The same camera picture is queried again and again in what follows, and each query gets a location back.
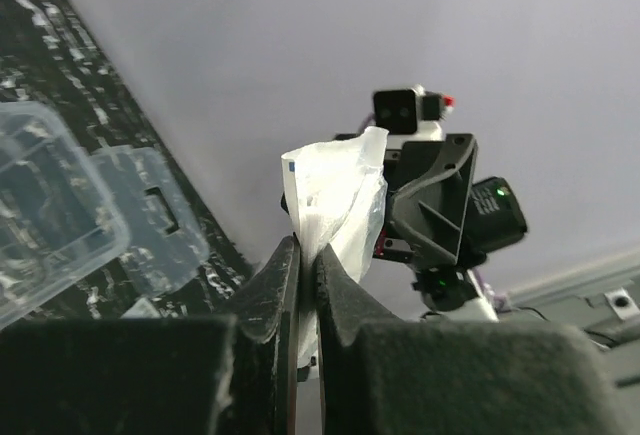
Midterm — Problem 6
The clear plastic box lid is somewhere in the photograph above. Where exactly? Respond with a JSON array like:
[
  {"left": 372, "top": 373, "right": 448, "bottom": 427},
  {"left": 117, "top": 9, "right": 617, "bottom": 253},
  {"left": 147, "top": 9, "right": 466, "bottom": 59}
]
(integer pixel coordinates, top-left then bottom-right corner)
[{"left": 91, "top": 145, "right": 211, "bottom": 298}]

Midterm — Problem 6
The clear first aid box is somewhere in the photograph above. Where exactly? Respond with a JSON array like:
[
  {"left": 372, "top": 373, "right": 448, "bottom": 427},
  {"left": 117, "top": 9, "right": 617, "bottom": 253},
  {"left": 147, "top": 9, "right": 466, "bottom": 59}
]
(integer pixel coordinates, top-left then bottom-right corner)
[{"left": 1, "top": 101, "right": 131, "bottom": 326}]

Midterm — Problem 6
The white blue packet bag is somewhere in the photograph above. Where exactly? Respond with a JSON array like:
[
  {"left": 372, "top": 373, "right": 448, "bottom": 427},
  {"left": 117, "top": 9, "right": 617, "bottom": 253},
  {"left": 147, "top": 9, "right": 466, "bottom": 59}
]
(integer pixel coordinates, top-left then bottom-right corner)
[{"left": 281, "top": 126, "right": 388, "bottom": 368}]

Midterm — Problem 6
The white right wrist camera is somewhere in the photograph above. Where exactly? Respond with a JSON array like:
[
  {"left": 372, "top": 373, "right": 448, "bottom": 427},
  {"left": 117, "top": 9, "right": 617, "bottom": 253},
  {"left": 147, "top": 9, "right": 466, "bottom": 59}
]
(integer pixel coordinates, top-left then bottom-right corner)
[{"left": 372, "top": 85, "right": 455, "bottom": 141}]

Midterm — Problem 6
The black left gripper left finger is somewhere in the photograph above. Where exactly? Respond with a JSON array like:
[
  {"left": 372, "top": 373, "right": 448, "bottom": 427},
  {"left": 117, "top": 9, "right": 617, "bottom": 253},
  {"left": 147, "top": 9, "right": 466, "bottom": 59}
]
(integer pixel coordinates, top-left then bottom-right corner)
[{"left": 1, "top": 236, "right": 300, "bottom": 434}]

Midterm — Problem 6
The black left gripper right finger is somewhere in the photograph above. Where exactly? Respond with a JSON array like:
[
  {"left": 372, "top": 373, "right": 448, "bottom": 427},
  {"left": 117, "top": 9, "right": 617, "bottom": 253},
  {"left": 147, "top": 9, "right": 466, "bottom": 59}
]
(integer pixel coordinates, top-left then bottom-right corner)
[{"left": 314, "top": 249, "right": 620, "bottom": 435}]

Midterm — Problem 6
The aluminium frame rail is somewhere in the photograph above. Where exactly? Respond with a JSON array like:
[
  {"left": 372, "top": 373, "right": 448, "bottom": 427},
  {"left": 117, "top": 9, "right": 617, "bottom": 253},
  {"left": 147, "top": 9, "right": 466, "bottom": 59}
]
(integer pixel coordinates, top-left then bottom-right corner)
[{"left": 499, "top": 247, "right": 639, "bottom": 349}]

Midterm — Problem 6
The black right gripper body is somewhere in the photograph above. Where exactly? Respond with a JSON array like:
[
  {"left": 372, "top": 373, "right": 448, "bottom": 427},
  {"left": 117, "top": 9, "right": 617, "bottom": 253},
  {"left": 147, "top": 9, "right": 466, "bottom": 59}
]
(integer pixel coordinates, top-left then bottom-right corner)
[{"left": 334, "top": 132, "right": 529, "bottom": 266}]

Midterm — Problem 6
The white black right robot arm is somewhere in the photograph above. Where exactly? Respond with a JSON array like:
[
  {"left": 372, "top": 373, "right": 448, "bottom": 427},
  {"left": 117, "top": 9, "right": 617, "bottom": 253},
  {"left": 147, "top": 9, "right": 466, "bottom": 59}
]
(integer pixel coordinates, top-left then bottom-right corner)
[{"left": 373, "top": 133, "right": 528, "bottom": 321}]

